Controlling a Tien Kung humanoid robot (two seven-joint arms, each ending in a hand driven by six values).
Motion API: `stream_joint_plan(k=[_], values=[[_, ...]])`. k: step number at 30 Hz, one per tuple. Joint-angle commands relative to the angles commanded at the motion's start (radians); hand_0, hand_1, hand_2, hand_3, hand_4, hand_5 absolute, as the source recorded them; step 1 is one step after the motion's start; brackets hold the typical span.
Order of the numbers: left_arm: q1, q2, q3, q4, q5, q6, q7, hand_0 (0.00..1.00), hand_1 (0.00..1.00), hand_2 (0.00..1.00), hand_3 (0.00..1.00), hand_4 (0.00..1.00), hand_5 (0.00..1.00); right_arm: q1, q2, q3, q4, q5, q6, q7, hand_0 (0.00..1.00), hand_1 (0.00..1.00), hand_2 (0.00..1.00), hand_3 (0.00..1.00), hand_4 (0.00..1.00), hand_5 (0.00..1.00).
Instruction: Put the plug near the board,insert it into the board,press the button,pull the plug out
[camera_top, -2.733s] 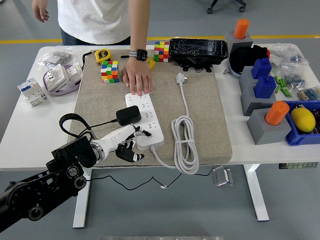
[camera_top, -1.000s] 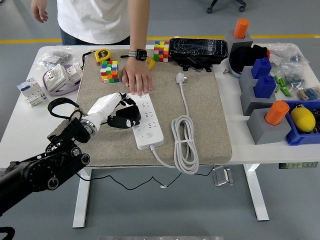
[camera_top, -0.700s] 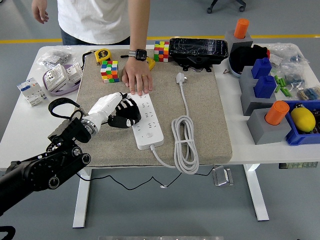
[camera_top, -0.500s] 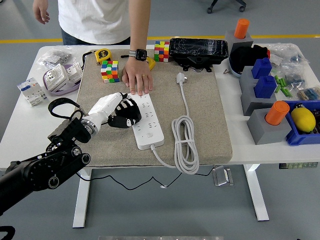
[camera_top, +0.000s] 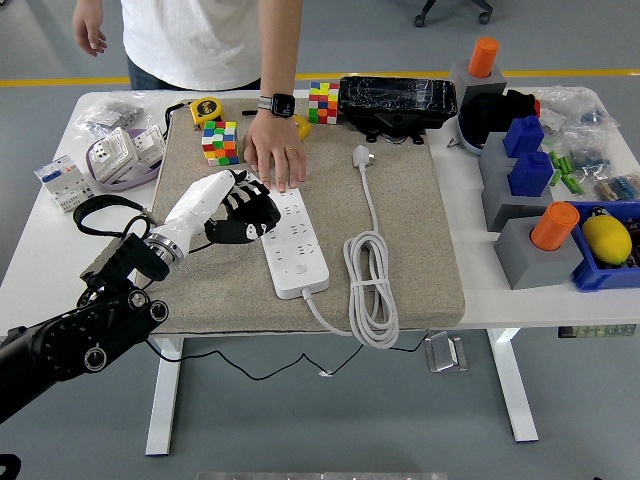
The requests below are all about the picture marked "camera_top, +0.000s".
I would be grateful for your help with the blue block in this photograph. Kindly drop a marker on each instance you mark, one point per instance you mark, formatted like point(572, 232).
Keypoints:
point(522, 137)
point(530, 175)

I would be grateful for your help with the multicolour puzzle cube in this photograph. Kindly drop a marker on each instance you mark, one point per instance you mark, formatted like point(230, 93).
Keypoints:
point(220, 145)
point(322, 102)

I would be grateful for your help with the clear bag of resistors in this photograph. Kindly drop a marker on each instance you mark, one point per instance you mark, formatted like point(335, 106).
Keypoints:
point(620, 187)

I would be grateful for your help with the purple band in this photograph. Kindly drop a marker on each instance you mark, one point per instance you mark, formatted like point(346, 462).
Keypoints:
point(125, 185)

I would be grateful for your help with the small green peg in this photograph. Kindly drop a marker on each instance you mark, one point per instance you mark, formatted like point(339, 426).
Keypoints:
point(555, 178)
point(568, 182)
point(568, 165)
point(553, 159)
point(562, 164)
point(576, 186)

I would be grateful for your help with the grey two-slot holder block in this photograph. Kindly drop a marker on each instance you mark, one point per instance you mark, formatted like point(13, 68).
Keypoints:
point(495, 185)

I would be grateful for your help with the black film-wrapped box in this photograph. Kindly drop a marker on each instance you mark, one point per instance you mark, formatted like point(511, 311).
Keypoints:
point(395, 97)

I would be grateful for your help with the clear bag of blue parts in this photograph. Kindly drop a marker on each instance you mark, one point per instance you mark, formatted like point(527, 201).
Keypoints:
point(590, 160)

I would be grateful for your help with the white table leg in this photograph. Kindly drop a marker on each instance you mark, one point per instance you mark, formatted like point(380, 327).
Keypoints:
point(515, 395)
point(165, 400)

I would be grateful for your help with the clear bag of screws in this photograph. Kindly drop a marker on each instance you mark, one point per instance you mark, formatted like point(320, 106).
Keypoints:
point(117, 115)

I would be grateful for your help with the yellow lemon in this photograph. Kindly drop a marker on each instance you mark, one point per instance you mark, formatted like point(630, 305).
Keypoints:
point(606, 240)

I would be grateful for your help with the person's left forearm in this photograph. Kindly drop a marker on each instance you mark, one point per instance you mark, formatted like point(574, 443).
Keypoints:
point(280, 50)

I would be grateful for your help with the yellow tape measure, 5m print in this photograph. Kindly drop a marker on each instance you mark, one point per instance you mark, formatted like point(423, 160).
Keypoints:
point(207, 110)

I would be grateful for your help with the grey-brown mat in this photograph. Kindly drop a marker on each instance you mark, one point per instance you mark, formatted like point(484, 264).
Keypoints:
point(400, 200)

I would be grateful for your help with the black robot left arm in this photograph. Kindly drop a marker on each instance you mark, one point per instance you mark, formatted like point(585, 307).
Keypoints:
point(55, 345)

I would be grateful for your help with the white power strip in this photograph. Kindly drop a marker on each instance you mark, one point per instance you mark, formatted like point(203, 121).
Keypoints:
point(315, 280)

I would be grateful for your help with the person's left hand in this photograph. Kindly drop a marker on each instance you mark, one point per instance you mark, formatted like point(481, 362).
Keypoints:
point(275, 147)

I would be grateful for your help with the blue plastic bin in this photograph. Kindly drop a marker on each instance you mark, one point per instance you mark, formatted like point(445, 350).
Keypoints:
point(595, 280)

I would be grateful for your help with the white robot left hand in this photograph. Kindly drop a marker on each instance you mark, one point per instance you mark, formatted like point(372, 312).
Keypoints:
point(200, 200)

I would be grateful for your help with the person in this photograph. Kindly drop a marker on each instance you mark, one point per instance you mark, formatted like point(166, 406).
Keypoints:
point(190, 40)

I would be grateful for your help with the table control panel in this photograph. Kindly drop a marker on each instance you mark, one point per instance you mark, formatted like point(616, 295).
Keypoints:
point(595, 331)

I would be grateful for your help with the black cloth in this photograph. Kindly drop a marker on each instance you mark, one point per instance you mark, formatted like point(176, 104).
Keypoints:
point(485, 117)

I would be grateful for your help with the person's right hand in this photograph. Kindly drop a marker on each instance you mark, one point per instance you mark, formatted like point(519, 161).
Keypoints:
point(90, 27)

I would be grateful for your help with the metal foot pedal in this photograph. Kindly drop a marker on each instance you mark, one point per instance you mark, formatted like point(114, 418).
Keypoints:
point(445, 355)

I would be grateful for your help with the large clear plastic bag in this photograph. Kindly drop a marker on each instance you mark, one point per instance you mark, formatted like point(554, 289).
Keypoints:
point(575, 107)

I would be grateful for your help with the white circuit breaker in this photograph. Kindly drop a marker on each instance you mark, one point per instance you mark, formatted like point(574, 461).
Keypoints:
point(65, 185)

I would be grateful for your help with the orange cylinder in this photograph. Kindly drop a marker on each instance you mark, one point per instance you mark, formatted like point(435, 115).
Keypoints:
point(483, 58)
point(552, 227)

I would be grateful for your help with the black plug adapter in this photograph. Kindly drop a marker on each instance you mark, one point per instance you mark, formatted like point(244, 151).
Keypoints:
point(267, 212)

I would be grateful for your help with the pale blue dish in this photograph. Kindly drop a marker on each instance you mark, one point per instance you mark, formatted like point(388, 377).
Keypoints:
point(470, 146)

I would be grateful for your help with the black office chair base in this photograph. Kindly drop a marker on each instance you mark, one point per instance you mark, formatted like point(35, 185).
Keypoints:
point(419, 20)

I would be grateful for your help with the black wristwatch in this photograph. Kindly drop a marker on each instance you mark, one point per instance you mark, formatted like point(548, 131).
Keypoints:
point(282, 105)

